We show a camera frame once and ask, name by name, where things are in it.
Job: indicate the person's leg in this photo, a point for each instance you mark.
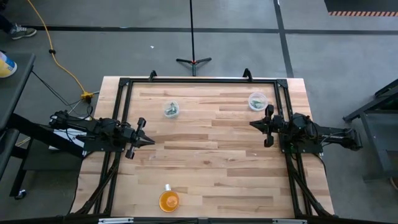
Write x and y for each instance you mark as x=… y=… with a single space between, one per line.
x=4 y=23

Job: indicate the black metal cart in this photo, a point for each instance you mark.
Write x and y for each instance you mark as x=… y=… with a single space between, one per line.
x=376 y=124

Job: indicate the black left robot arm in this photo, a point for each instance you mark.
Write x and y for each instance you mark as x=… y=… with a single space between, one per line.
x=93 y=127

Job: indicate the yellow white wipes canister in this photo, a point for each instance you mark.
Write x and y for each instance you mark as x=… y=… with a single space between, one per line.
x=5 y=66

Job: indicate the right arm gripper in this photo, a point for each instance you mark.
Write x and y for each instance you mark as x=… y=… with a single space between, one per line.
x=271 y=126

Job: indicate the white paper wrapper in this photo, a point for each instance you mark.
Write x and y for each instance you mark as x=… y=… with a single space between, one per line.
x=258 y=103

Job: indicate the black mat with orange stripes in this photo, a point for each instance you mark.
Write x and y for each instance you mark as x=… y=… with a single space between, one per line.
x=360 y=7

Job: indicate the black tripod stand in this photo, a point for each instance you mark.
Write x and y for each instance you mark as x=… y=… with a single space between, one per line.
x=192 y=37

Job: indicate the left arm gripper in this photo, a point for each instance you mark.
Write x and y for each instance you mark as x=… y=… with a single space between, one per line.
x=130 y=136

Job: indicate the large printed wrapper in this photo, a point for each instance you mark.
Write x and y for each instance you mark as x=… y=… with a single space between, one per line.
x=171 y=109

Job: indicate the black table frame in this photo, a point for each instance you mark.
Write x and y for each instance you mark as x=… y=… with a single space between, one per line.
x=202 y=81

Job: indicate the black side table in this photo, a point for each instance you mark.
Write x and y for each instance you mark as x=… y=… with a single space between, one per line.
x=12 y=93

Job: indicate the person's shoe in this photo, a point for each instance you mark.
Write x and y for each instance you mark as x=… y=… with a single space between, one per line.
x=22 y=31

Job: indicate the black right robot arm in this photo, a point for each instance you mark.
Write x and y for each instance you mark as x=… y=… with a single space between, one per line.
x=317 y=133

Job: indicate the tall clear plastic cup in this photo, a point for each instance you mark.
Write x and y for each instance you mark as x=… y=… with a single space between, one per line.
x=171 y=109

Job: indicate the shallow clear plastic container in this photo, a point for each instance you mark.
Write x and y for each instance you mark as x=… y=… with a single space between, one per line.
x=257 y=101

